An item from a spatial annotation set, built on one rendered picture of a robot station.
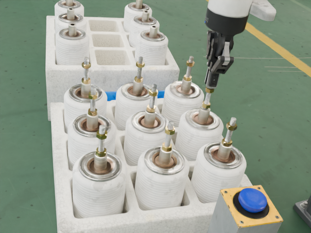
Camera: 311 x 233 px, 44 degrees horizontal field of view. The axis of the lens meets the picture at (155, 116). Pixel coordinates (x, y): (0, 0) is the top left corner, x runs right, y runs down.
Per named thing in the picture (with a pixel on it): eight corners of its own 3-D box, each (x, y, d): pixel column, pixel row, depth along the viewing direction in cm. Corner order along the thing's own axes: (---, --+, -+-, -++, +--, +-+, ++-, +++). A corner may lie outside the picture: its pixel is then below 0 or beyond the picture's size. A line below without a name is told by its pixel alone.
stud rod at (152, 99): (152, 114, 79) (156, 83, 75) (152, 117, 79) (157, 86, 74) (147, 114, 79) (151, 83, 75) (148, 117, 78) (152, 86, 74)
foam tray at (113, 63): (147, 60, 156) (152, 18, 146) (171, 117, 126) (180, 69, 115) (48, 60, 147) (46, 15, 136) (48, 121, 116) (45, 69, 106)
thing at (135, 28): (150, 63, 140) (156, 15, 129) (156, 76, 132) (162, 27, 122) (124, 63, 137) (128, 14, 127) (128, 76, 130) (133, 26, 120)
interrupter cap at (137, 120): (162, 138, 76) (162, 136, 76) (126, 129, 77) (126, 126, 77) (170, 118, 82) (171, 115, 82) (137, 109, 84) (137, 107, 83)
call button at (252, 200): (256, 194, 58) (259, 185, 57) (268, 215, 55) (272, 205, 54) (232, 197, 57) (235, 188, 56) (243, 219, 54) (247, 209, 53)
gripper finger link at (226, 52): (220, 37, 68) (217, 41, 71) (220, 61, 67) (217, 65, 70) (233, 38, 69) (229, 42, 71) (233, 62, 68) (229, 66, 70)
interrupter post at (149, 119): (152, 128, 79) (155, 115, 77) (141, 125, 79) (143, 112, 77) (156, 121, 81) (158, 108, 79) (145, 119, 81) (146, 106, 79)
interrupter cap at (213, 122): (202, 107, 87) (202, 104, 87) (226, 124, 83) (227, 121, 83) (177, 117, 83) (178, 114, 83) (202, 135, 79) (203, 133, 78)
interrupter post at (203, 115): (202, 116, 84) (205, 103, 83) (209, 121, 83) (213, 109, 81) (194, 119, 83) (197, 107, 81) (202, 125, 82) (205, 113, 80)
